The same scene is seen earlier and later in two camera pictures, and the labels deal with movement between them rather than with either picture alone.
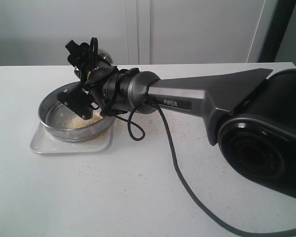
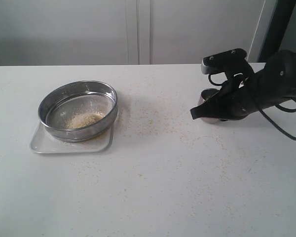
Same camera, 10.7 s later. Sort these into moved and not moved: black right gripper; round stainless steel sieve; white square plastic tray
Moved: black right gripper
Not moved: white square plastic tray; round stainless steel sieve
